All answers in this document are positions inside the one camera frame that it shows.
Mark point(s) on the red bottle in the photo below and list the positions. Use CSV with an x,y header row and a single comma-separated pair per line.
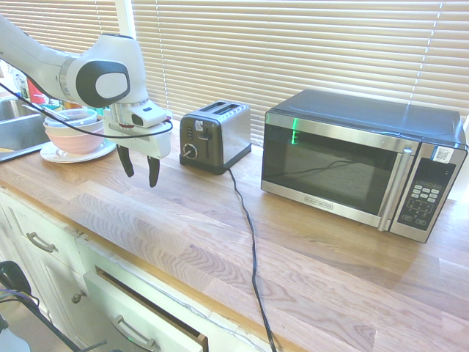
x,y
34,93

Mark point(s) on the narrow beige window blind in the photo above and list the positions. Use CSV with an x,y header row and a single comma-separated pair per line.
x,y
55,22

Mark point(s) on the open white drawer front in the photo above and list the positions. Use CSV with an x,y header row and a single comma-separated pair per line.
x,y
121,304

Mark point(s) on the white plate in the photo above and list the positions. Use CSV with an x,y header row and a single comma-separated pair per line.
x,y
102,150

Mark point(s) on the stack of pastel bowls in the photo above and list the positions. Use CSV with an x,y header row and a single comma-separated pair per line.
x,y
73,143

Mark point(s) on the stainless steel two-slot toaster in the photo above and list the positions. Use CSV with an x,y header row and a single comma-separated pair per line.
x,y
216,139

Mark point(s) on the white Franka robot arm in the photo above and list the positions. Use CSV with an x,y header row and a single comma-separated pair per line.
x,y
36,55

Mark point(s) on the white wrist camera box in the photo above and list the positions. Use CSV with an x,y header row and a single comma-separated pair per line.
x,y
146,114

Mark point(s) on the steel kitchen sink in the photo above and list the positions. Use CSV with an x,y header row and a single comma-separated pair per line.
x,y
18,128

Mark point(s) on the stainless steel black microwave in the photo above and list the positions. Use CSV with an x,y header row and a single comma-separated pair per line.
x,y
329,165

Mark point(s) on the translucent white bowl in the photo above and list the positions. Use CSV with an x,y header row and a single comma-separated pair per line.
x,y
55,126

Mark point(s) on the wide beige window blind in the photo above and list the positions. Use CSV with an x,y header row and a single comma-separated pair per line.
x,y
293,47

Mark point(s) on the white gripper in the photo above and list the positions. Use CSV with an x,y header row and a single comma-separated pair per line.
x,y
154,141

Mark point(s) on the round metal cabinet knob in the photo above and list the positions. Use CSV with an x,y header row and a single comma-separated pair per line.
x,y
78,297

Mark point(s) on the clear plastic container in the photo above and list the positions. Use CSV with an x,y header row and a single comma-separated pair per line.
x,y
82,114

